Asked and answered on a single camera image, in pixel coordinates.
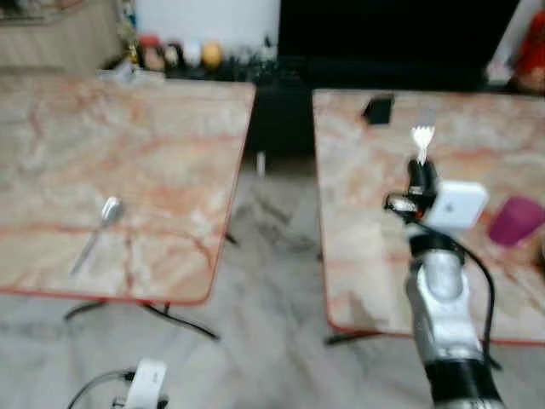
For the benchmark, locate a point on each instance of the black television screen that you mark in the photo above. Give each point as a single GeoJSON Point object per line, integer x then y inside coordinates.
{"type": "Point", "coordinates": [396, 34]}

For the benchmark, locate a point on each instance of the purple plastic cup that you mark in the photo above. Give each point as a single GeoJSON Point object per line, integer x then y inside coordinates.
{"type": "Point", "coordinates": [515, 220]}

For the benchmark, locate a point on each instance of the dark small jar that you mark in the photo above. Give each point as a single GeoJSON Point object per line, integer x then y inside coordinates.
{"type": "Point", "coordinates": [173, 55]}

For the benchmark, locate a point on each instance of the black television stand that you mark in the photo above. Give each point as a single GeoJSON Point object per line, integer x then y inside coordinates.
{"type": "Point", "coordinates": [281, 111]}

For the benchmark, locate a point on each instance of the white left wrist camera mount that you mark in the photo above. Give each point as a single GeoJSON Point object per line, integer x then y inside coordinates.
{"type": "Point", "coordinates": [146, 382]}

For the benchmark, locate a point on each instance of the red lidded jar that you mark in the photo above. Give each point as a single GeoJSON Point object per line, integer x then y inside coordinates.
{"type": "Point", "coordinates": [152, 53]}

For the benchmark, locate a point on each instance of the orange round jar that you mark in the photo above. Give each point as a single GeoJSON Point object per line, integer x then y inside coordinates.
{"type": "Point", "coordinates": [212, 54]}

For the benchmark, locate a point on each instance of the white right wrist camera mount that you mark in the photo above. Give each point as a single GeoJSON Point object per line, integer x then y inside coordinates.
{"type": "Point", "coordinates": [458, 204]}

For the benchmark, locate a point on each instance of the red decorative figure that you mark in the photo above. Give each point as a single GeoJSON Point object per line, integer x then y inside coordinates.
{"type": "Point", "coordinates": [532, 51]}

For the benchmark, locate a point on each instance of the white board panel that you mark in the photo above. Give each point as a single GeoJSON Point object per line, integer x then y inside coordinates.
{"type": "Point", "coordinates": [204, 21]}

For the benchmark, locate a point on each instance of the crumpled silver wrapper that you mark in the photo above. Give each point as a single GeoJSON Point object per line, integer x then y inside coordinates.
{"type": "Point", "coordinates": [128, 74]}

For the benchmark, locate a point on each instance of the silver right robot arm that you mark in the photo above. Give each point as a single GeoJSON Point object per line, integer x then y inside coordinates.
{"type": "Point", "coordinates": [443, 298]}

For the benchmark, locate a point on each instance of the small black box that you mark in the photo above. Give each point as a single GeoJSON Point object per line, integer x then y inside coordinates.
{"type": "Point", "coordinates": [378, 110]}

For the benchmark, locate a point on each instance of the white small jar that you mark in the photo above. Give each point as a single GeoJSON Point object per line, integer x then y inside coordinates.
{"type": "Point", "coordinates": [192, 54]}

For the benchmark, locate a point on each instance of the wooden cabinet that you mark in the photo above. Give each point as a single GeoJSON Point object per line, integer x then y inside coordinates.
{"type": "Point", "coordinates": [51, 38]}

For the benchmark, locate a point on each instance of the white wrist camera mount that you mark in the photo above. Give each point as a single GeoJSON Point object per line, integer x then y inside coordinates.
{"type": "Point", "coordinates": [146, 382]}
{"type": "Point", "coordinates": [458, 204]}

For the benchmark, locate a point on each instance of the silver metal spoon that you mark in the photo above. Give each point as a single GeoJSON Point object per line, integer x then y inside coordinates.
{"type": "Point", "coordinates": [109, 210]}

